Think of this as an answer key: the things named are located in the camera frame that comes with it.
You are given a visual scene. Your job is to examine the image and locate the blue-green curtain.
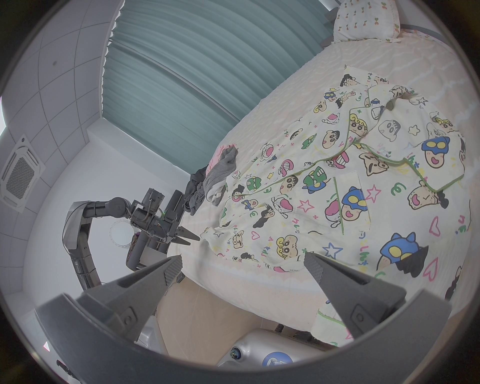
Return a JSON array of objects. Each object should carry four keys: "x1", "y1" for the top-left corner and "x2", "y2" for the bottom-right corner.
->
[{"x1": 101, "y1": 0, "x2": 338, "y2": 175}]

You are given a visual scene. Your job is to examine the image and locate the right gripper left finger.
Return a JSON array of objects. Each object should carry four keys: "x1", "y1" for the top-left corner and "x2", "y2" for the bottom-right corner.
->
[{"x1": 77, "y1": 255, "x2": 184, "y2": 343}]

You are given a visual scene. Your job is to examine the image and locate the black garment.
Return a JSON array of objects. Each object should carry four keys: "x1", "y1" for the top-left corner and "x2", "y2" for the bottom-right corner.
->
[{"x1": 183, "y1": 167, "x2": 208, "y2": 199}]

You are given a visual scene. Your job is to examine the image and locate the dark grey garment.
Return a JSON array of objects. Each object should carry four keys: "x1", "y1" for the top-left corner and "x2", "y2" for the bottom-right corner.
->
[{"x1": 187, "y1": 193, "x2": 211, "y2": 217}]

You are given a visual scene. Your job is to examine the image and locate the white printed pyjama top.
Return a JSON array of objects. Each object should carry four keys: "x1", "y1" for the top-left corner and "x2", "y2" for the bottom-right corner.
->
[{"x1": 200, "y1": 64, "x2": 471, "y2": 346}]

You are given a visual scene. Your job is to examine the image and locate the pink garment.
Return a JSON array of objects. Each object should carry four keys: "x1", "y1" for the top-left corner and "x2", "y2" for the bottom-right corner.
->
[{"x1": 208, "y1": 143, "x2": 239, "y2": 169}]

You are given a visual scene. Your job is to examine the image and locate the ceiling air conditioner vent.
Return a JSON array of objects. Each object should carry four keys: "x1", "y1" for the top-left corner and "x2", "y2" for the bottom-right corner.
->
[{"x1": 0, "y1": 135, "x2": 47, "y2": 212}]

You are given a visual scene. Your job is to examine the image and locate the round ceiling lamp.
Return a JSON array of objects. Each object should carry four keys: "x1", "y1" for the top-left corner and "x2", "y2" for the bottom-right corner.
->
[{"x1": 110, "y1": 220, "x2": 136, "y2": 246}]

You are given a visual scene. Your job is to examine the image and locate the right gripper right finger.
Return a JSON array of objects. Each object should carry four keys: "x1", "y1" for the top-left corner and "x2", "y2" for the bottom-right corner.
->
[{"x1": 303, "y1": 252, "x2": 407, "y2": 340}]

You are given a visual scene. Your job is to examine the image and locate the white printed pillow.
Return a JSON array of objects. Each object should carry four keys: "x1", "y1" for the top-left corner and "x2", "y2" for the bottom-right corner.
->
[{"x1": 333, "y1": 0, "x2": 402, "y2": 43}]

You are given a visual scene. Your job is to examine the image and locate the bed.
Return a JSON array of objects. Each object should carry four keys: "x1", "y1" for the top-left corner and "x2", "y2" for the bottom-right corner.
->
[{"x1": 155, "y1": 22, "x2": 480, "y2": 338}]

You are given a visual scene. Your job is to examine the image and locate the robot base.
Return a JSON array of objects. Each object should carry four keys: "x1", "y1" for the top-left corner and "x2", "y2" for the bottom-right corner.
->
[{"x1": 125, "y1": 189, "x2": 324, "y2": 370}]

